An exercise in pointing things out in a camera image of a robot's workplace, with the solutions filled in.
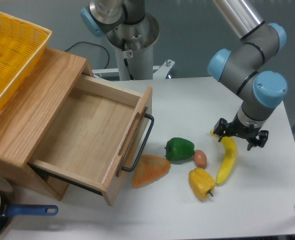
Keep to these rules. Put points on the yellow banana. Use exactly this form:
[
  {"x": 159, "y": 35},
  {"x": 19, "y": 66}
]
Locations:
[{"x": 228, "y": 162}]

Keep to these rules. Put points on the green bell pepper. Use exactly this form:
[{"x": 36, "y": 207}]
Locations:
[{"x": 179, "y": 149}]

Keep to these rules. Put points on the orange triangular sandwich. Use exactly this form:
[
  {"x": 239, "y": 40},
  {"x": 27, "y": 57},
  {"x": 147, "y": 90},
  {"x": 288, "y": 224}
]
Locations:
[{"x": 149, "y": 169}]

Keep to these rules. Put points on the wooden cabinet box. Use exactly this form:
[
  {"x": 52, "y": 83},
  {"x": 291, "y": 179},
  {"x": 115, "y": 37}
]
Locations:
[{"x": 27, "y": 116}]

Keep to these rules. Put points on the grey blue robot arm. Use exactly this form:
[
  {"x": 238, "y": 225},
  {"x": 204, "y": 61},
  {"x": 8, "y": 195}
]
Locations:
[{"x": 238, "y": 71}]

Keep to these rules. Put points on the black metal drawer handle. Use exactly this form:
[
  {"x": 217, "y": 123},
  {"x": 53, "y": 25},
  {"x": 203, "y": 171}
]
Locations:
[{"x": 141, "y": 149}]

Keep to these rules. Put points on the yellow plastic basket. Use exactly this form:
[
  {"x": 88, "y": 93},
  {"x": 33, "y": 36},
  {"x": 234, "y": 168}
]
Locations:
[{"x": 22, "y": 44}]

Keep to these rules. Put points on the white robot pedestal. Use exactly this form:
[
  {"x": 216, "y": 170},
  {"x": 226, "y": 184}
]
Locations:
[{"x": 134, "y": 48}]

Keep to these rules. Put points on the blue handled frying pan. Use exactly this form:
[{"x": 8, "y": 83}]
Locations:
[{"x": 9, "y": 210}]

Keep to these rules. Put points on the wooden drawer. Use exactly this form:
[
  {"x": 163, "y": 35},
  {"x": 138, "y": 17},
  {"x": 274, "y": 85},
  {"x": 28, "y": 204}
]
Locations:
[{"x": 99, "y": 128}]

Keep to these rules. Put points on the yellow bell pepper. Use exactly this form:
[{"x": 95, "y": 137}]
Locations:
[{"x": 201, "y": 183}]

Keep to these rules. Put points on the brown egg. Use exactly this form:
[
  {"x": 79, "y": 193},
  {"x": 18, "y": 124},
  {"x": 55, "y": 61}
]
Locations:
[{"x": 200, "y": 158}]

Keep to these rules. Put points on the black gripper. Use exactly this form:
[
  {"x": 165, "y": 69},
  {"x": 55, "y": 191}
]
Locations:
[{"x": 254, "y": 135}]

